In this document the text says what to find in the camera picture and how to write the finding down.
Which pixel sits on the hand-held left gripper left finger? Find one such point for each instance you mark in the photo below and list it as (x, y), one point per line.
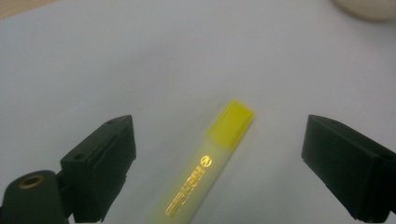
(99, 168)

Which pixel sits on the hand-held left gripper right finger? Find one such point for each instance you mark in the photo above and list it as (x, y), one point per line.
(351, 168)

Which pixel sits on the yellow highlighter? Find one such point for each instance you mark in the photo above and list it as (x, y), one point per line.
(199, 174)

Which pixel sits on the beige ribbed pen holder cup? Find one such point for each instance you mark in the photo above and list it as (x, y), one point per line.
(367, 7)

